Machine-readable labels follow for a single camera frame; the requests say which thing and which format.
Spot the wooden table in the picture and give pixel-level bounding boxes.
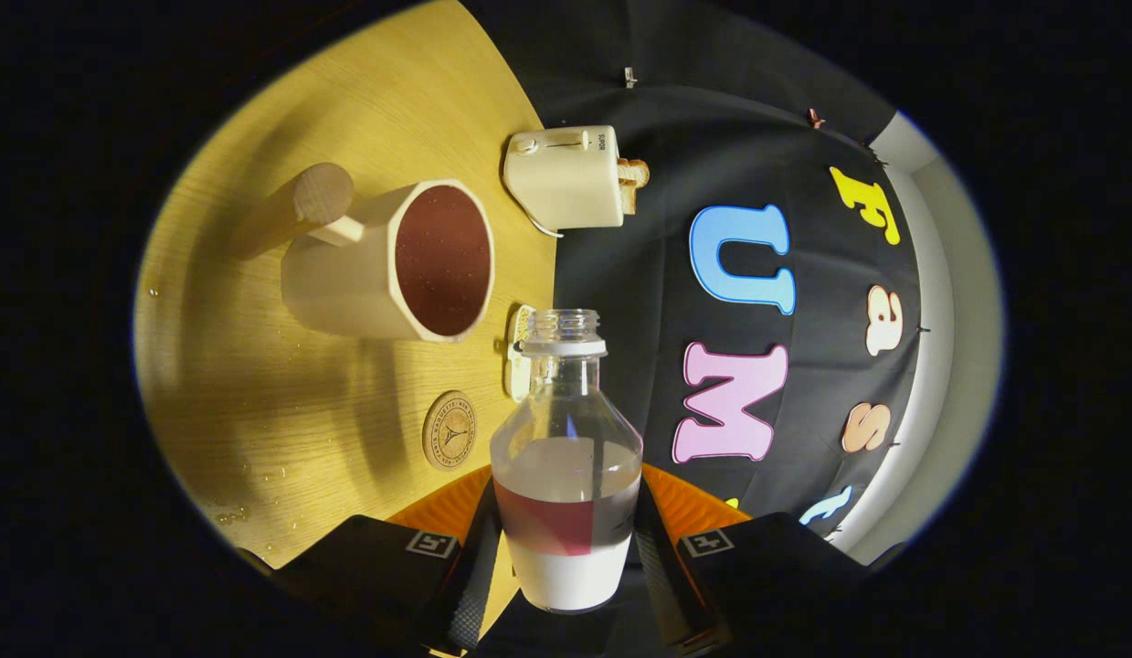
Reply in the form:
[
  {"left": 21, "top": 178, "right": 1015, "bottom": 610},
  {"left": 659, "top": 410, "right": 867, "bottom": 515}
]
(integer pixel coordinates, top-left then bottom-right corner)
[{"left": 134, "top": 0, "right": 559, "bottom": 641}]

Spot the black backdrop cloth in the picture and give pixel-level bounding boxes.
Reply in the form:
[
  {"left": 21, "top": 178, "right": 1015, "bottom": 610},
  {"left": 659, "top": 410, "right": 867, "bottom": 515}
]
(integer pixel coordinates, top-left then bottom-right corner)
[{"left": 460, "top": 0, "right": 923, "bottom": 658}]

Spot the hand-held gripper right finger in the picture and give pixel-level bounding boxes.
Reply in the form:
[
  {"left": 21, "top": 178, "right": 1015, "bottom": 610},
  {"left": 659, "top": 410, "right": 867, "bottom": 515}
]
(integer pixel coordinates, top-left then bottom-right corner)
[{"left": 631, "top": 462, "right": 905, "bottom": 658}]

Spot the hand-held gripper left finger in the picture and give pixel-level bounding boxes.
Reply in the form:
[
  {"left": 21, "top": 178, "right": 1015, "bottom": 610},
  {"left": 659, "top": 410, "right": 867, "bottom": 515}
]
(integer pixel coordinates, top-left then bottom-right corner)
[{"left": 246, "top": 464, "right": 507, "bottom": 658}]

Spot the round wooden coaster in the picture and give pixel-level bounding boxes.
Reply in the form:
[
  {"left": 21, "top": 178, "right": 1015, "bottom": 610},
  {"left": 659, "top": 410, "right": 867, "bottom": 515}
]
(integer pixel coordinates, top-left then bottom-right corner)
[{"left": 423, "top": 391, "right": 478, "bottom": 471}]

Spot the cream toaster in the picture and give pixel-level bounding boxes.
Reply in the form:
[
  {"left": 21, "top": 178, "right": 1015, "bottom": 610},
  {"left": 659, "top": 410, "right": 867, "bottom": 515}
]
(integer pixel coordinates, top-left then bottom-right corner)
[{"left": 503, "top": 125, "right": 626, "bottom": 232}]

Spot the small white divided dish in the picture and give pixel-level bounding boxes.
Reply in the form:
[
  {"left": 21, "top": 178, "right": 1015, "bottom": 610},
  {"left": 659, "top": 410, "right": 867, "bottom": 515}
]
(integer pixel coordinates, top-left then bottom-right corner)
[{"left": 506, "top": 304, "right": 537, "bottom": 403}]

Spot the clear juice bottle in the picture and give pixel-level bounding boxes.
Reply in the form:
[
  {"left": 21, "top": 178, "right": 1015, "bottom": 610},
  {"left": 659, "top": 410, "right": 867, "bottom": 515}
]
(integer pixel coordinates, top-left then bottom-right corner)
[{"left": 490, "top": 309, "right": 643, "bottom": 612}]

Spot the white cup with wooden handle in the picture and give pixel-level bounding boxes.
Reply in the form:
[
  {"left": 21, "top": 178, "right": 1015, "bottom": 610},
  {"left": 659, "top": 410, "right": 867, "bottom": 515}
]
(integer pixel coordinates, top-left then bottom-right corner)
[{"left": 227, "top": 163, "right": 496, "bottom": 344}]

